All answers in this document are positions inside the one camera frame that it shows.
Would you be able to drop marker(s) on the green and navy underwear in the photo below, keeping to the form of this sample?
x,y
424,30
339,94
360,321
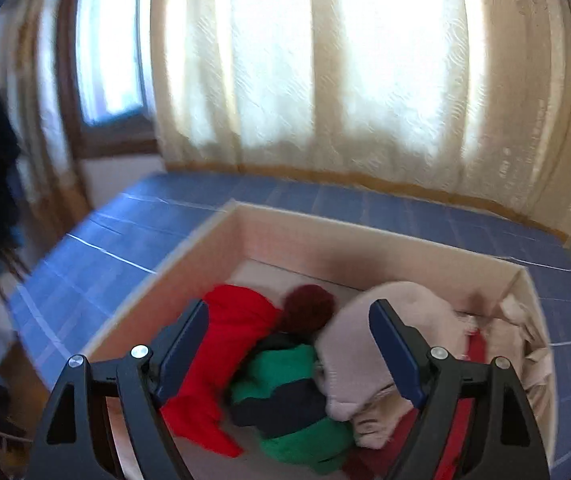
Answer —
x,y
290,410

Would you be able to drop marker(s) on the patterned beige curtain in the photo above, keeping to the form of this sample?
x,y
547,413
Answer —
x,y
340,85
40,110

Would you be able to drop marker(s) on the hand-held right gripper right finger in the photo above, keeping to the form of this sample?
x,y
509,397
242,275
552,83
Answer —
x,y
398,355

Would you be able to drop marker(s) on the dark red underwear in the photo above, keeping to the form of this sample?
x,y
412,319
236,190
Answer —
x,y
309,307

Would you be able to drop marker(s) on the wooden framed window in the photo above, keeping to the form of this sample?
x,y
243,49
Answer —
x,y
110,60

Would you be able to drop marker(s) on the cream lace garment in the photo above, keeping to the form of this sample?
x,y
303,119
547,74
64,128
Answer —
x,y
525,340

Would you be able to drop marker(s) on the blue checked tablecloth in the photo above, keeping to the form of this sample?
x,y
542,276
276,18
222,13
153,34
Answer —
x,y
115,240

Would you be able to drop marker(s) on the small red garment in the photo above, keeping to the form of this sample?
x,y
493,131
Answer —
x,y
476,347

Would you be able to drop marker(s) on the bright red underwear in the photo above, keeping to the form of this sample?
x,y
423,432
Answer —
x,y
235,330

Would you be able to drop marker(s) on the white cardboard box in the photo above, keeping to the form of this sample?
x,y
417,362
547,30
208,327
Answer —
x,y
290,245

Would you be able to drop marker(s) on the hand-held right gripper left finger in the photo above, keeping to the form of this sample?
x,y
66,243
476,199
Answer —
x,y
185,350

